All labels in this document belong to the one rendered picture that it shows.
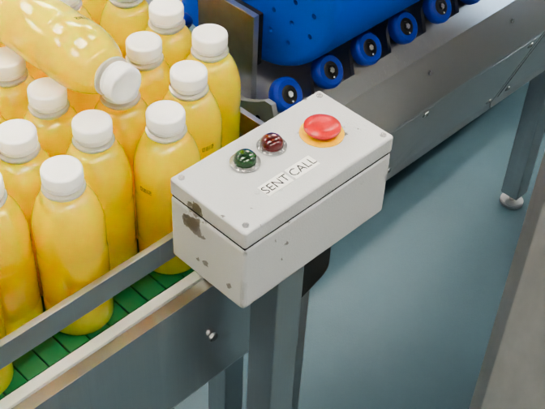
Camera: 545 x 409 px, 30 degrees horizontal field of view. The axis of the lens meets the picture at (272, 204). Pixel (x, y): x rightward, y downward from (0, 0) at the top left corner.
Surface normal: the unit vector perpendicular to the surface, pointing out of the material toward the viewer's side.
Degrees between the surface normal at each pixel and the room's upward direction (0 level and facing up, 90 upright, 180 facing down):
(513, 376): 90
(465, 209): 0
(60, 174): 0
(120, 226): 90
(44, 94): 0
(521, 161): 90
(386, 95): 70
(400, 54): 52
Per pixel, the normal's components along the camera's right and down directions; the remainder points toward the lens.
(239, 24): -0.71, 0.46
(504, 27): 0.68, 0.23
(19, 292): 0.71, 0.50
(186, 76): 0.04, -0.73
